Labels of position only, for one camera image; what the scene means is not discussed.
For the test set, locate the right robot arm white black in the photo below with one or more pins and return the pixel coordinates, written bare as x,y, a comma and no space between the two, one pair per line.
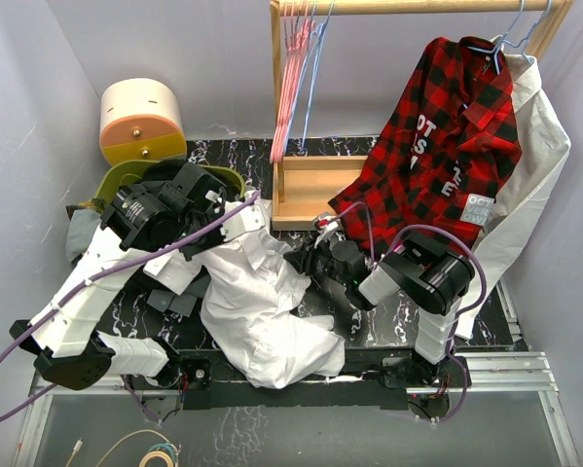
433,275

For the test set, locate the cream white hanging shirt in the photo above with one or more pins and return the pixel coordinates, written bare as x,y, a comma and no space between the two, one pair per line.
521,201

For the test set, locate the grey garment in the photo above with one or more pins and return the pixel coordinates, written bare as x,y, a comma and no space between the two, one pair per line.
84,222

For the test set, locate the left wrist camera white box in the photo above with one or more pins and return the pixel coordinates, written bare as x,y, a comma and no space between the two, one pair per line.
249,219

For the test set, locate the red black plaid shirt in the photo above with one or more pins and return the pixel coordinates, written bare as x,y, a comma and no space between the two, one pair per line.
448,148

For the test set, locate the pink wire hanger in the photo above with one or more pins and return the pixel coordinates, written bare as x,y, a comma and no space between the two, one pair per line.
295,41

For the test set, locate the aluminium frame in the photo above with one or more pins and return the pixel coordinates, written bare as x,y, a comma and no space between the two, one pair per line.
509,416

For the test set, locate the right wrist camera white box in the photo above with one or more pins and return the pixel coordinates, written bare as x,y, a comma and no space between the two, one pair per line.
326,225

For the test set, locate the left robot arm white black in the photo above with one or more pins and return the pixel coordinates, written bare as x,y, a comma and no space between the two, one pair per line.
69,350

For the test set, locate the wooden clothes rack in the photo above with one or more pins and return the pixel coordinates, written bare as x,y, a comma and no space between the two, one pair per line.
302,185

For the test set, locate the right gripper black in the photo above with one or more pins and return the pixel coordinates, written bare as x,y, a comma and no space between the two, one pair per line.
299,260

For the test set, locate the black garment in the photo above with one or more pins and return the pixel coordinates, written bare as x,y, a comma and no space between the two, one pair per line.
172,202

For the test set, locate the blue wire hanger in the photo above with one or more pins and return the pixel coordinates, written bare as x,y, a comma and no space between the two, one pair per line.
315,55

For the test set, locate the olive green basket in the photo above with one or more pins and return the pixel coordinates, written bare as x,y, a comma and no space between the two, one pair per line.
130,172

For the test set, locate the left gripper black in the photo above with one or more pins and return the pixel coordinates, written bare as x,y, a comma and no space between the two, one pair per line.
215,238

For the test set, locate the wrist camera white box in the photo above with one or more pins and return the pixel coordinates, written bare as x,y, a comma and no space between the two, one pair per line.
326,225
249,219

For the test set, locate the cream orange yellow cylinder container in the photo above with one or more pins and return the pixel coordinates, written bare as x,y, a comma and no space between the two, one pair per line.
140,120

